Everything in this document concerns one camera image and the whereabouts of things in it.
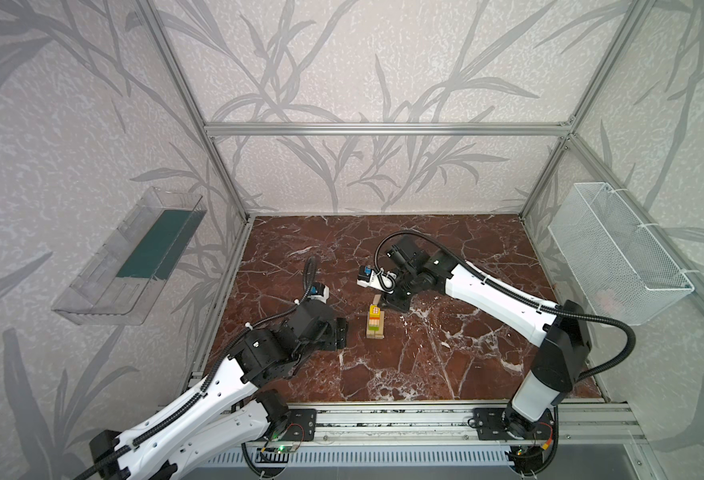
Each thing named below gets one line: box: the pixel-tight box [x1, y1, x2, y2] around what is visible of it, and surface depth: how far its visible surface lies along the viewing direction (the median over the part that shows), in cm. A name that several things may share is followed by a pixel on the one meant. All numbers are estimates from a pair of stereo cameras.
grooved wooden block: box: [368, 318, 385, 331], surface depth 86 cm
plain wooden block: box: [366, 329, 385, 339], surface depth 88 cm
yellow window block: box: [369, 304, 381, 320], surface depth 84 cm
